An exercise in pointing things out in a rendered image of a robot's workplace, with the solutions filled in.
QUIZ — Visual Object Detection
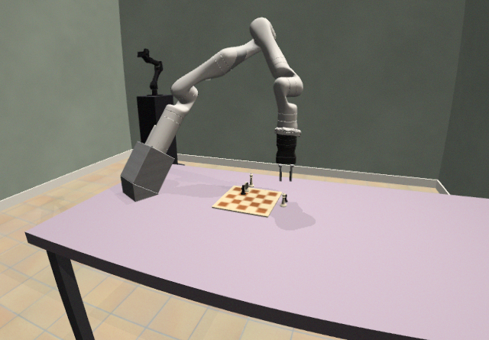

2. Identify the brown and cream chessboard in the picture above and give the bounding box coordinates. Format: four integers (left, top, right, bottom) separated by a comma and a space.
212, 186, 282, 218

